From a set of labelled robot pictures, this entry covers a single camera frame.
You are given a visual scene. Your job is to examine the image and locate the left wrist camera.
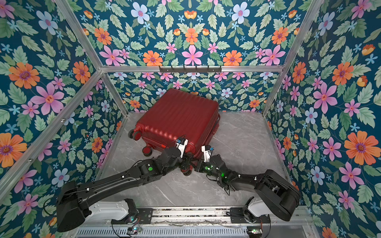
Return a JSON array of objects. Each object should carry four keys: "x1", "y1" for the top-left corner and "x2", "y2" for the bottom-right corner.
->
[{"x1": 176, "y1": 137, "x2": 188, "y2": 158}]

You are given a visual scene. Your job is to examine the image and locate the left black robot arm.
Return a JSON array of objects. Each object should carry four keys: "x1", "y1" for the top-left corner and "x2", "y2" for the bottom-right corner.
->
[{"x1": 56, "y1": 147, "x2": 193, "y2": 233}]

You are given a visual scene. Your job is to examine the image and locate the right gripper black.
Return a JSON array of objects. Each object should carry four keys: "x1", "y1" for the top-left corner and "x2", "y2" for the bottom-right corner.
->
[{"x1": 192, "y1": 159, "x2": 222, "y2": 181}]

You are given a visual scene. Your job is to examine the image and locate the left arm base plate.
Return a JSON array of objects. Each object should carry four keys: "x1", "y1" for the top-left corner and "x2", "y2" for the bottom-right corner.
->
[{"x1": 111, "y1": 207, "x2": 154, "y2": 225}]

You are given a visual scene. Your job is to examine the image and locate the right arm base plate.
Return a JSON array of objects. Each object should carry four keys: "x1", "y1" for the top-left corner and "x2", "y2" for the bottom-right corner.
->
[{"x1": 226, "y1": 207, "x2": 271, "y2": 224}]

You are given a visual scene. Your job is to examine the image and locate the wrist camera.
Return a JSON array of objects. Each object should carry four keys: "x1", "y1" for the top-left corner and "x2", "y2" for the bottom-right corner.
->
[
  {"x1": 176, "y1": 137, "x2": 188, "y2": 158},
  {"x1": 201, "y1": 145, "x2": 214, "y2": 163}
]

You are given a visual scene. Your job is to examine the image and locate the aluminium cage frame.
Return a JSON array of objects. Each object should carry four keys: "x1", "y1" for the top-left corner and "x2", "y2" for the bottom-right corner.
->
[{"x1": 1, "y1": 1, "x2": 323, "y2": 203}]

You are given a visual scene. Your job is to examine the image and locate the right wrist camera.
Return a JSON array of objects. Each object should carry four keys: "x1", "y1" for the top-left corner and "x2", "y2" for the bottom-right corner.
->
[{"x1": 201, "y1": 145, "x2": 214, "y2": 163}]

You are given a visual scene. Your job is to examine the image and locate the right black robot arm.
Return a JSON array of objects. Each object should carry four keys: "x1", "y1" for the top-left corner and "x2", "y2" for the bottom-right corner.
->
[{"x1": 190, "y1": 154, "x2": 301, "y2": 223}]

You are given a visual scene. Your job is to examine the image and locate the red hard-shell suitcase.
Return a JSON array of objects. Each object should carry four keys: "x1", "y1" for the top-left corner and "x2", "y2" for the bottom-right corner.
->
[{"x1": 128, "y1": 89, "x2": 220, "y2": 160}]

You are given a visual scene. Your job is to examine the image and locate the metal hook rail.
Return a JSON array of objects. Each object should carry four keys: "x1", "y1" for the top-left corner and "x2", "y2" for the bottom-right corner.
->
[{"x1": 159, "y1": 66, "x2": 222, "y2": 73}]

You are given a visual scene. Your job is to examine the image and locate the white slotted cable duct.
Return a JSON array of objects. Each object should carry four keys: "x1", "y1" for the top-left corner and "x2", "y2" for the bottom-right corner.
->
[{"x1": 75, "y1": 227, "x2": 249, "y2": 238}]

